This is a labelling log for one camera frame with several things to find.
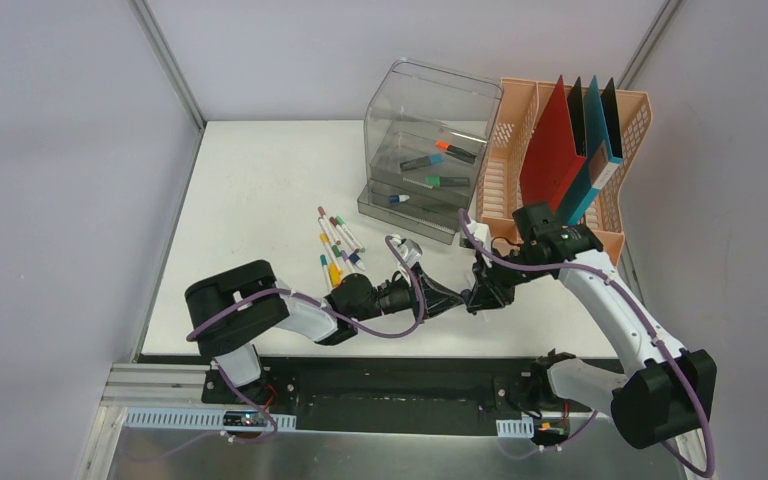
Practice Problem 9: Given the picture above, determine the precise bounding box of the purple marker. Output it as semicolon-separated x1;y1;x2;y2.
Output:
340;250;357;274

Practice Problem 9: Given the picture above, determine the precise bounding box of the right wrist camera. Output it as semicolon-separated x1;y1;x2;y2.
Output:
462;220;492;252

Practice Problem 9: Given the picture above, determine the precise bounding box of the small blue cap bottle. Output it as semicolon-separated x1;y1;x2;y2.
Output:
388;194;410;204

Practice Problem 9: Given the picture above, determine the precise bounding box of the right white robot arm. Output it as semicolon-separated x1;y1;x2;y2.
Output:
458;203;717;451

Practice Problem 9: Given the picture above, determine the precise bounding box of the blue black marker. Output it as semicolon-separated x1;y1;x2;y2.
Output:
399;153;444;172

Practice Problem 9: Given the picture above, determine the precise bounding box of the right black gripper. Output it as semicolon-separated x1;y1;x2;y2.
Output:
466;246;548;312

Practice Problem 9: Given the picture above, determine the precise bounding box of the teal notebook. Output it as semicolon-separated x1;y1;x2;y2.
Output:
556;76;624;225

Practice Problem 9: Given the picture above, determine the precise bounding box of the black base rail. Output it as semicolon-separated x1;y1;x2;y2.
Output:
138;355;611;439

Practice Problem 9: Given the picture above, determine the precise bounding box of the orange highlighter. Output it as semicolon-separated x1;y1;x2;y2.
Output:
435;141;477;164

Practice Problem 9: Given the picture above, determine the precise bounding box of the green cap marker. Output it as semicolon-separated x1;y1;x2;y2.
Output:
335;216;366;253

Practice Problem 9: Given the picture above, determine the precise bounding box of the clear grey drawer box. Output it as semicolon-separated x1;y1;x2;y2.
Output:
357;58;503;244

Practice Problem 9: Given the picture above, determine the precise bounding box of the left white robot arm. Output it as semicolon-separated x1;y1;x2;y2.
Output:
184;260;464;405

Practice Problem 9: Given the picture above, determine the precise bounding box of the brown marker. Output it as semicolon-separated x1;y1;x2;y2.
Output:
317;206;342;245

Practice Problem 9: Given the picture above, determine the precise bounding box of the green highlighter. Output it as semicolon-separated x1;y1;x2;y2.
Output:
425;176;471;188

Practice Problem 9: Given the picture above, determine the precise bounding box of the red folder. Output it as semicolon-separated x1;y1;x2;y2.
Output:
519;78;586;210

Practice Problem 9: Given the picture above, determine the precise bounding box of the peach file organizer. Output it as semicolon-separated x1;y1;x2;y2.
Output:
475;78;652;265

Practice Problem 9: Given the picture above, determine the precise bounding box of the teal marker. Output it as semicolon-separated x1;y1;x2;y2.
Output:
319;254;334;289

